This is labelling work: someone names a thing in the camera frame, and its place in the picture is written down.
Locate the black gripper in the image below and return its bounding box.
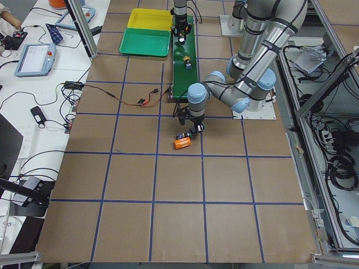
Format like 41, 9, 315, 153
171, 20, 192, 35
176, 106, 205, 138

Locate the green push button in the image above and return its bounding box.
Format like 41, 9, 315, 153
176, 132, 192, 140

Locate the orange cylinder with label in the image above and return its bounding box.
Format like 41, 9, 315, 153
173, 137, 191, 150

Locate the yellow push button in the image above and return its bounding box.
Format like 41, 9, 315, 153
183, 56, 192, 70
178, 35, 186, 45

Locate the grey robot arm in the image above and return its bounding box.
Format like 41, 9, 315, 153
173, 0, 307, 133
170, 0, 192, 37

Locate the green plastic tray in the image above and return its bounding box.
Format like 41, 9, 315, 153
119, 28, 171, 57

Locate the green conveyor belt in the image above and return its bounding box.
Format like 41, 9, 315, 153
169, 15, 198, 100

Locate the yellow plastic tray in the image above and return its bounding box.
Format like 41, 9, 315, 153
127, 8, 172, 31

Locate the blue teach pendant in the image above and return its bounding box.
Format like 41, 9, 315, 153
14, 43, 57, 77
54, 7, 96, 31

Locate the black power adapter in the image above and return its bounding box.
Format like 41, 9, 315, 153
63, 81, 84, 90

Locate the white power strip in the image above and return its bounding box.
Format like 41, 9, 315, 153
17, 124, 37, 159

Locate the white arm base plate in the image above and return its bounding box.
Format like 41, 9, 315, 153
219, 15, 245, 37
232, 85, 276, 120

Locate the red black power cable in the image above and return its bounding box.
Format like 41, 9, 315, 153
81, 84, 172, 109

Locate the aluminium frame post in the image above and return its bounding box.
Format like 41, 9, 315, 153
64, 0, 98, 59

